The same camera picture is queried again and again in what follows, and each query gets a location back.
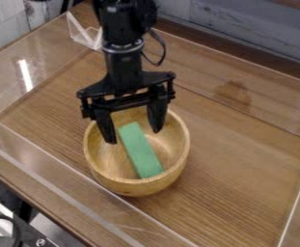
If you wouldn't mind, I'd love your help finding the green rectangular block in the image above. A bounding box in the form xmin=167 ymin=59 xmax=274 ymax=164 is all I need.
xmin=119 ymin=122 xmax=164 ymax=178

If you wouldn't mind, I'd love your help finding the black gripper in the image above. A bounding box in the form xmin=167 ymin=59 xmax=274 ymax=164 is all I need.
xmin=76 ymin=50 xmax=175 ymax=144

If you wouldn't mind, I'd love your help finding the black cable lower left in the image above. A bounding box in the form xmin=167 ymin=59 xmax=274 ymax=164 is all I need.
xmin=0 ymin=214 xmax=28 ymax=247

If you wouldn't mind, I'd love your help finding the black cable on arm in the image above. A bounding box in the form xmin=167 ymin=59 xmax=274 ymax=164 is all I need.
xmin=139 ymin=28 xmax=168 ymax=68

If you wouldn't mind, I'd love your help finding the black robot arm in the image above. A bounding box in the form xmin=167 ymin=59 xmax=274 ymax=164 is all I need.
xmin=76 ymin=0 xmax=175 ymax=144

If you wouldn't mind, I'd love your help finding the brown wooden bowl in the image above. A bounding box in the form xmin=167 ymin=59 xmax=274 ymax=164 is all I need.
xmin=83 ymin=108 xmax=191 ymax=197

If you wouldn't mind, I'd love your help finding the clear acrylic corner bracket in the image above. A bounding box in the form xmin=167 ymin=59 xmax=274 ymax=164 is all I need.
xmin=65 ymin=12 xmax=103 ymax=51

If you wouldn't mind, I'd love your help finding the black metal bracket with bolt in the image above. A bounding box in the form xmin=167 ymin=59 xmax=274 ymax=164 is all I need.
xmin=13 ymin=215 xmax=59 ymax=247

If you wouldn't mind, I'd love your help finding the clear acrylic tray enclosure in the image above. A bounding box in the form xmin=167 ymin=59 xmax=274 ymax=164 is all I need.
xmin=0 ymin=18 xmax=300 ymax=247

